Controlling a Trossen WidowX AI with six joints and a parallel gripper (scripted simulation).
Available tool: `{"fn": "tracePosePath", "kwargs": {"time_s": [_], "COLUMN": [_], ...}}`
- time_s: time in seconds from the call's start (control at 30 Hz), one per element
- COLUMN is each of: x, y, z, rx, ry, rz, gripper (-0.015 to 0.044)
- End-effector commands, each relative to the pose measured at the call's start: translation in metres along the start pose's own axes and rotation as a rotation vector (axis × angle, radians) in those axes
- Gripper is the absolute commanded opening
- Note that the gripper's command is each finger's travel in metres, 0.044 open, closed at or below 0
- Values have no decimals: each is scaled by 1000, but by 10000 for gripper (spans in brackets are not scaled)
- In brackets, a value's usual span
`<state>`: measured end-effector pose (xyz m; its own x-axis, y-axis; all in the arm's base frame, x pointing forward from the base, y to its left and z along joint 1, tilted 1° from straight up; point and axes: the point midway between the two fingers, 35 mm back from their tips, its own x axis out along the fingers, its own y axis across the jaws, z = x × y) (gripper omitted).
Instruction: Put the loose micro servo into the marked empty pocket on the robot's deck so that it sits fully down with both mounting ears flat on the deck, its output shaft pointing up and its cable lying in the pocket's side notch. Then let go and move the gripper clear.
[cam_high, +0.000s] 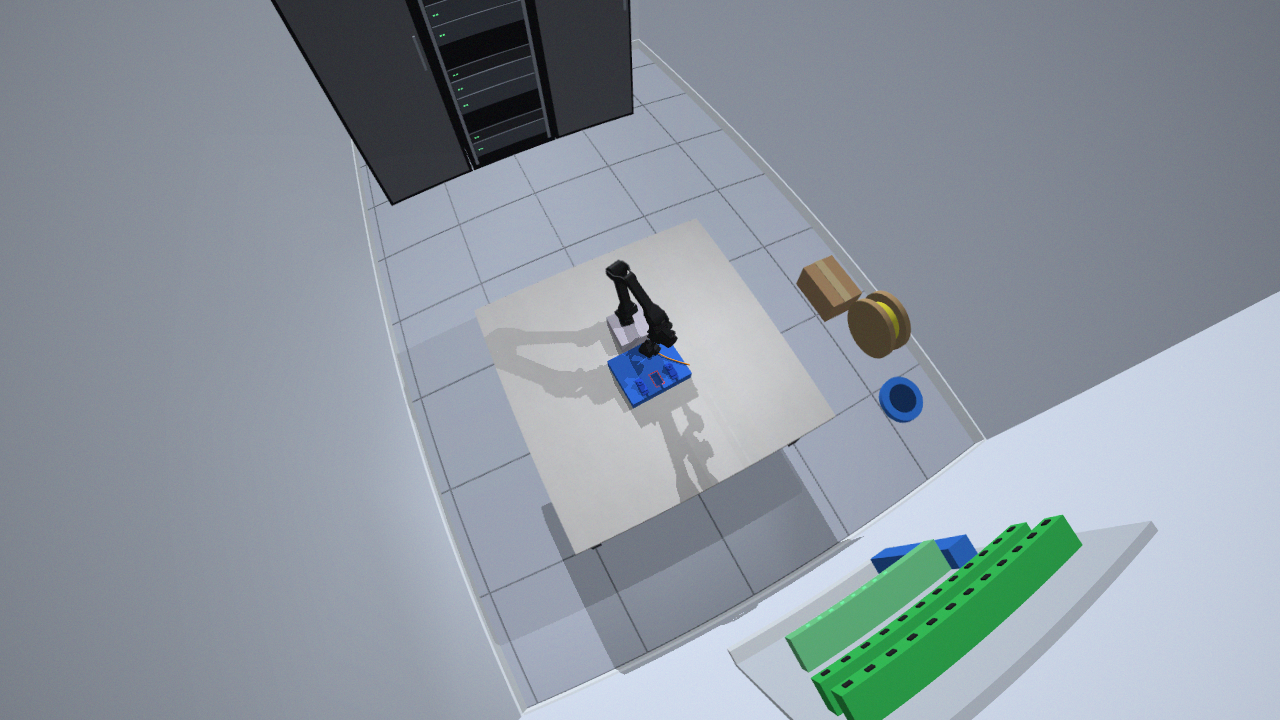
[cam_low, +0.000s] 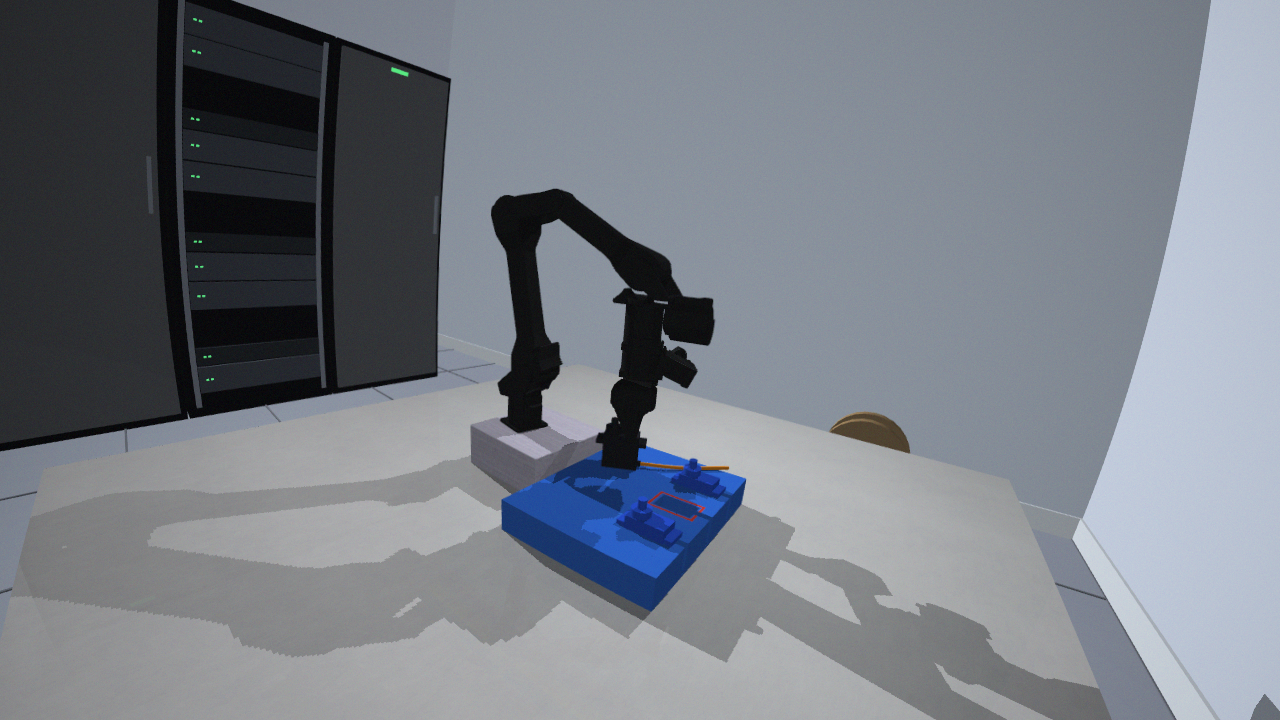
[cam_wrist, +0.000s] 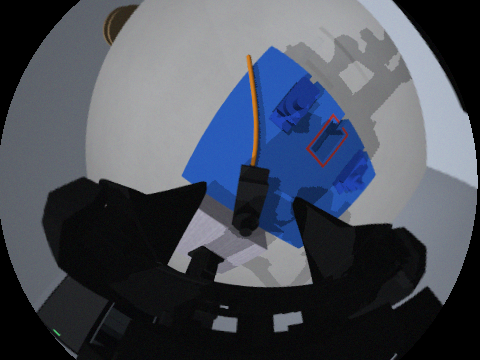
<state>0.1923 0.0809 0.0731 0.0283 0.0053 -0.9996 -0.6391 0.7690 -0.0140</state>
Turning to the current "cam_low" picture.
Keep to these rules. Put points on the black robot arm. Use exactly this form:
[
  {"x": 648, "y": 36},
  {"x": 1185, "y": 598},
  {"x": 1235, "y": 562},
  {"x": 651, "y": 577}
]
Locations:
[{"x": 535, "y": 360}]

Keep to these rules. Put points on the blue flat platform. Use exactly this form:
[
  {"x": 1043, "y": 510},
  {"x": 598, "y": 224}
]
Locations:
[{"x": 635, "y": 533}]

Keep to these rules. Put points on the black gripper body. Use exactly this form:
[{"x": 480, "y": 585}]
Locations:
[{"x": 639, "y": 360}]

